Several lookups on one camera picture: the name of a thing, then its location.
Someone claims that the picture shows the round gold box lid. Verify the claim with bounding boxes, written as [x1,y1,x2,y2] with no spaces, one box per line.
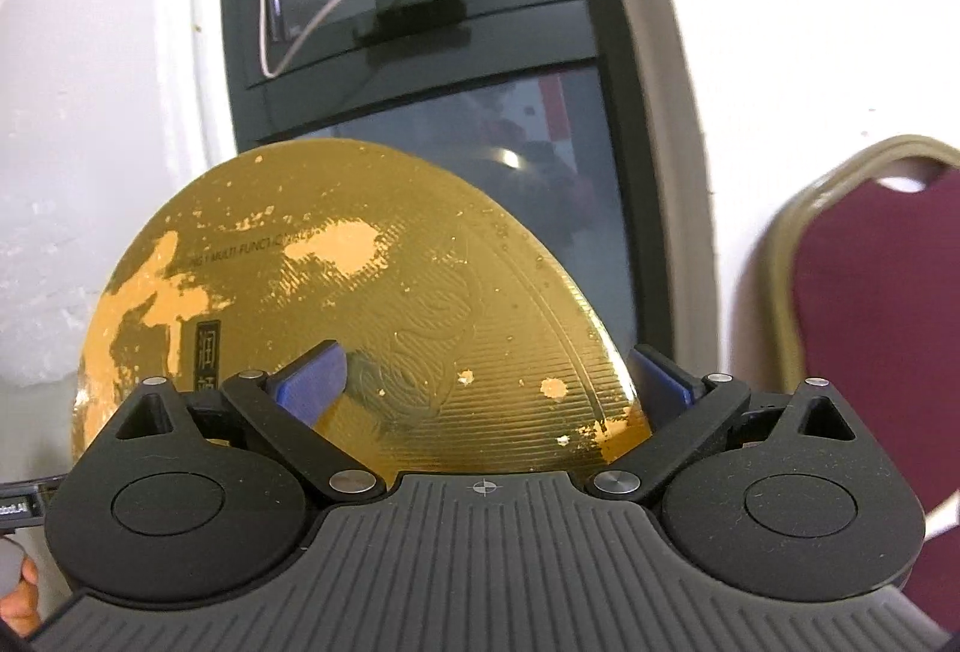
[71,138,651,480]

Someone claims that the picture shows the person's hand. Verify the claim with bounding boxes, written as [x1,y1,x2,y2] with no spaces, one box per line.
[0,537,41,638]

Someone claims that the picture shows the maroon gold-framed chair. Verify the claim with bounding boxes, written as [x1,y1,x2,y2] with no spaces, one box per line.
[760,133,960,612]

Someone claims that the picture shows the black framed window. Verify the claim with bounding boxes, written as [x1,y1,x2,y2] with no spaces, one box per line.
[221,0,677,351]

